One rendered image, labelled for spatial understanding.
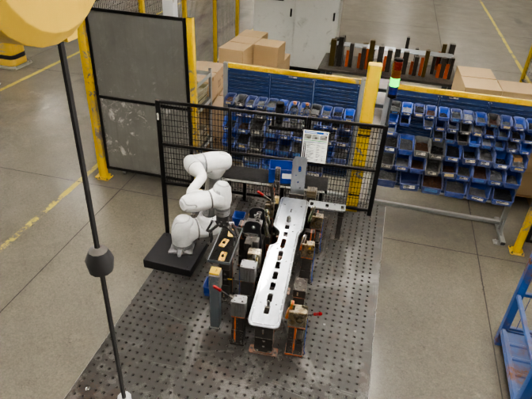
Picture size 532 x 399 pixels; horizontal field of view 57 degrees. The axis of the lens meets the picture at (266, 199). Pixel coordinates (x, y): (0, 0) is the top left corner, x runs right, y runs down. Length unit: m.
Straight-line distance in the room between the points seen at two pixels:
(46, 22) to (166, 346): 2.92
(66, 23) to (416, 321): 4.30
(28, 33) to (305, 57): 9.55
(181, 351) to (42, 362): 1.41
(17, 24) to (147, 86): 5.10
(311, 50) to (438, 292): 6.11
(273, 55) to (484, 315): 4.76
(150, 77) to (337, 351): 3.43
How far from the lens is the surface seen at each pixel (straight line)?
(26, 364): 4.26
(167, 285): 3.56
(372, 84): 3.89
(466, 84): 5.93
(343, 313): 3.42
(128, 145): 5.87
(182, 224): 3.59
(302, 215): 3.72
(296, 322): 2.93
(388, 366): 4.13
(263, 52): 7.72
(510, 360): 4.26
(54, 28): 0.37
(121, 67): 5.51
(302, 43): 9.80
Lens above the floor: 3.10
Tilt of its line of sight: 33 degrees down
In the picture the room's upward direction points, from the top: 3 degrees clockwise
